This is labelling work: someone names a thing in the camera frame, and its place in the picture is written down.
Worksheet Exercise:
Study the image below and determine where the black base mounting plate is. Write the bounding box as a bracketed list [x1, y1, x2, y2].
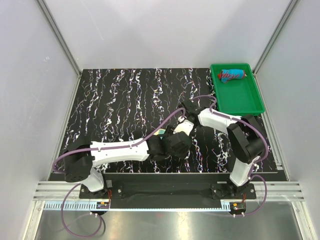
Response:
[79, 173, 257, 210]

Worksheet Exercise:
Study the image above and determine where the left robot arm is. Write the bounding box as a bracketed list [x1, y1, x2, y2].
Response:
[63, 124, 193, 198]

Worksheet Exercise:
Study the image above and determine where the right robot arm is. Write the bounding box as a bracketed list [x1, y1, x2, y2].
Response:
[178, 100, 268, 199]

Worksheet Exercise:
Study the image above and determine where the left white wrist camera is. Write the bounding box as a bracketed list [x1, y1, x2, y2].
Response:
[173, 116, 194, 136]

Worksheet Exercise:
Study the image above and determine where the yellow and green towel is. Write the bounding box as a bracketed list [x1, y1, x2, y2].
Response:
[153, 128, 167, 140]

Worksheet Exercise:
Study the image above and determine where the green plastic bin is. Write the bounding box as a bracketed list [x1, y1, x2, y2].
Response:
[210, 63, 265, 116]

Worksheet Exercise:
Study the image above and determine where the aluminium rail frame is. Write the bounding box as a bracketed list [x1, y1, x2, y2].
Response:
[32, 181, 305, 201]

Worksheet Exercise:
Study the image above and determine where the red and blue towel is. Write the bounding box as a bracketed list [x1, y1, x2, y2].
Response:
[217, 69, 247, 83]

